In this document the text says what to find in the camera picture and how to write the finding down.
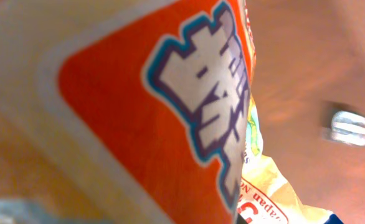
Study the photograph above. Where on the yellow snack bag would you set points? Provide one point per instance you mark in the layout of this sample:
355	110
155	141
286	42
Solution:
135	112

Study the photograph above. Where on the white barcode scanner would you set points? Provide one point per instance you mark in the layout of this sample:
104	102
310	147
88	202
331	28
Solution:
342	123

